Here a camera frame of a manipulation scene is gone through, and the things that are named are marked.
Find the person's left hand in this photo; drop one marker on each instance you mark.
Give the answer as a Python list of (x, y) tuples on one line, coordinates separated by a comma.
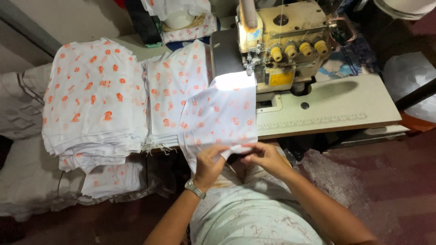
[(207, 166)]

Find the person's right hand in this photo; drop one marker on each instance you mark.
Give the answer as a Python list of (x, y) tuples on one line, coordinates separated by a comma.
[(269, 160)]

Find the white orange-print fabric piece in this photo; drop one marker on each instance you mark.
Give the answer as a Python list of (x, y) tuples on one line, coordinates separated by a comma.
[(218, 115)]

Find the silver wristwatch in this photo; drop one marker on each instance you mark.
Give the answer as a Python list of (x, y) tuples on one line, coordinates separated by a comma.
[(194, 189)]

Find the person's pale printed clothing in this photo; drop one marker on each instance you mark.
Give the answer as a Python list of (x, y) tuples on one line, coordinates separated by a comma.
[(248, 214)]

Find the clear plastic sheet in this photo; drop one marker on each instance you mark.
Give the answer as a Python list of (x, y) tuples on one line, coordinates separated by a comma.
[(327, 180)]

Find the small stack of printed fabric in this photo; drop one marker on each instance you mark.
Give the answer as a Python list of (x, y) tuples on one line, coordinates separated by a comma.
[(175, 88)]

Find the fallen printed fabric pile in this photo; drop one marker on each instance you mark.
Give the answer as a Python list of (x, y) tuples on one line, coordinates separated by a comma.
[(115, 178)]

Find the beige overlock sewing machine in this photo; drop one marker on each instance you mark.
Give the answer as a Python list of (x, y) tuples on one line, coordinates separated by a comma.
[(286, 47)]

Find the large stack of printed fabric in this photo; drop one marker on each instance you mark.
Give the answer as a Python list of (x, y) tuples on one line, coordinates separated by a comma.
[(92, 98)]

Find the folded printed cloth bundle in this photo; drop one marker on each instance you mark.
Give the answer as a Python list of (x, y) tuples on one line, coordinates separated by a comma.
[(189, 32)]

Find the dark green bag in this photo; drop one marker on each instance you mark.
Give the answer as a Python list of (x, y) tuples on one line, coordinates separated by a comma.
[(144, 22)]

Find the white plastic bag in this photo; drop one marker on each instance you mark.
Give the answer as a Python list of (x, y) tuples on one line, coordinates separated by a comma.
[(410, 83)]

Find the grey patterned cushion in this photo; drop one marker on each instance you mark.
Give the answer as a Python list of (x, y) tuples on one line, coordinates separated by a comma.
[(24, 146)]

